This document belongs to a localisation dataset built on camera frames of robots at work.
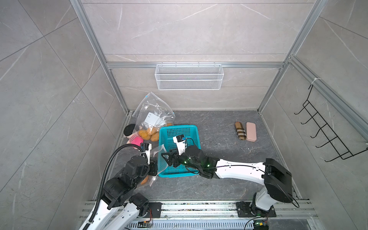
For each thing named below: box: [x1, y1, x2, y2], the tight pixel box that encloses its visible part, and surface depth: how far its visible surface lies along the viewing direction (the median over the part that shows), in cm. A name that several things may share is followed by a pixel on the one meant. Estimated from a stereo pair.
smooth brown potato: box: [138, 129, 151, 140], surface depth 97 cm
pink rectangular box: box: [245, 122, 257, 143], surface depth 106 cm
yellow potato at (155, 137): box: [150, 132, 160, 142], surface depth 98 cm
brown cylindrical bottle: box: [234, 121, 247, 141], surface depth 106 cm
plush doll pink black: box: [123, 123, 144, 146], surface depth 98 cm
